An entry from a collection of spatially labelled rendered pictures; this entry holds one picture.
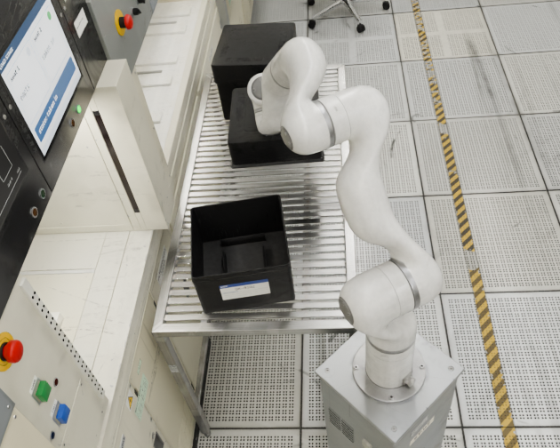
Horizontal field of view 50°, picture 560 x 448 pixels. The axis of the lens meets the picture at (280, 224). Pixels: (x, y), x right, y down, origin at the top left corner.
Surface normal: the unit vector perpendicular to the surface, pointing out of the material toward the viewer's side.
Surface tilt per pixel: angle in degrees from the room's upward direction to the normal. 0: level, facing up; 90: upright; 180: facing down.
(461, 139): 0
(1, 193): 90
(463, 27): 0
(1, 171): 90
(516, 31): 0
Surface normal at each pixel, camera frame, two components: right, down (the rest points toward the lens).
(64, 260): -0.11, -0.66
